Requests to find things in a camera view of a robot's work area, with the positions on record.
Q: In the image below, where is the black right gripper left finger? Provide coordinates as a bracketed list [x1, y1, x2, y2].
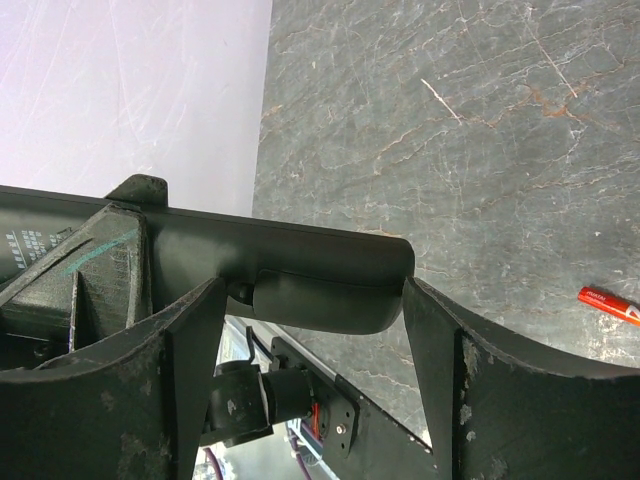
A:
[1, 278, 227, 479]

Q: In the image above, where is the black remote control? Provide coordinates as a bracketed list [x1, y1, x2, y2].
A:
[1, 186, 415, 335]

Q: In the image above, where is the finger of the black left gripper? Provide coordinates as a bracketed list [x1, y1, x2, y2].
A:
[1, 204, 152, 350]
[105, 174, 168, 207]

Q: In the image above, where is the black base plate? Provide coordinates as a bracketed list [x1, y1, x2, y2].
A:
[246, 320, 439, 479]

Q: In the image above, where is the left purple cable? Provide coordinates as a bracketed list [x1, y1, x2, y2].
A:
[203, 447, 229, 480]

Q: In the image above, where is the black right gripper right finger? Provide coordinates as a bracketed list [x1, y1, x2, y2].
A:
[403, 277, 639, 479]

